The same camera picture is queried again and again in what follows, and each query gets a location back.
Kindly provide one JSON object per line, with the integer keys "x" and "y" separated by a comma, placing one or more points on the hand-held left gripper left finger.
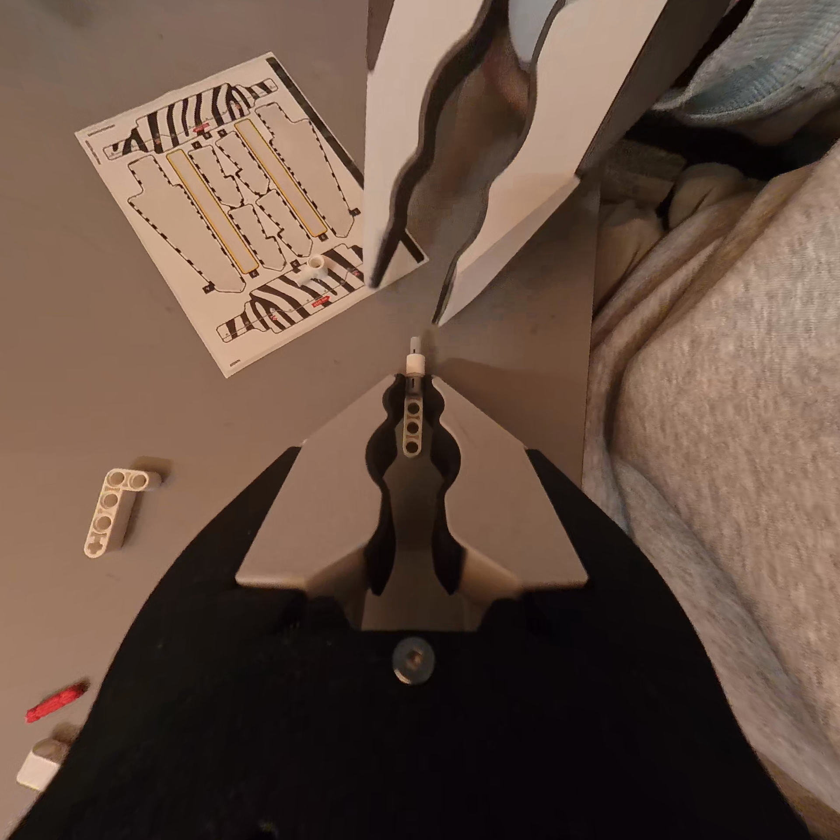
{"x": 308, "y": 525}

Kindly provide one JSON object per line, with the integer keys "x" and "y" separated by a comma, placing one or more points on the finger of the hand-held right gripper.
{"x": 577, "y": 98}
{"x": 400, "y": 98}

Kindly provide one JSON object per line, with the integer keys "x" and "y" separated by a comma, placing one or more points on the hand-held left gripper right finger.
{"x": 518, "y": 525}

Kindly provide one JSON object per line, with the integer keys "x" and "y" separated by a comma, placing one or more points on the white straight lego beam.
{"x": 413, "y": 426}

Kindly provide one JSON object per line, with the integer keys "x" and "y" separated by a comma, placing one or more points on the grey lego pin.
{"x": 417, "y": 363}

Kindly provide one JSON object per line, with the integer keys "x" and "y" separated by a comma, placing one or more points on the white L-shaped lego beam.
{"x": 108, "y": 512}

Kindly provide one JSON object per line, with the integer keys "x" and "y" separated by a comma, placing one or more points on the red lego pin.
{"x": 56, "y": 703}

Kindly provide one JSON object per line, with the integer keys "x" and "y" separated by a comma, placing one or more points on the small white lego beam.
{"x": 43, "y": 764}

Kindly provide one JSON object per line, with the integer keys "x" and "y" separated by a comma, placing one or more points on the person's right hand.
{"x": 495, "y": 111}

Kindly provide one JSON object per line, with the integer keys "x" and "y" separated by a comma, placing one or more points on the grey hoodie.
{"x": 722, "y": 426}

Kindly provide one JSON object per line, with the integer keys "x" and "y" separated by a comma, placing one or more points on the zebra striped sticker sheet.
{"x": 197, "y": 216}

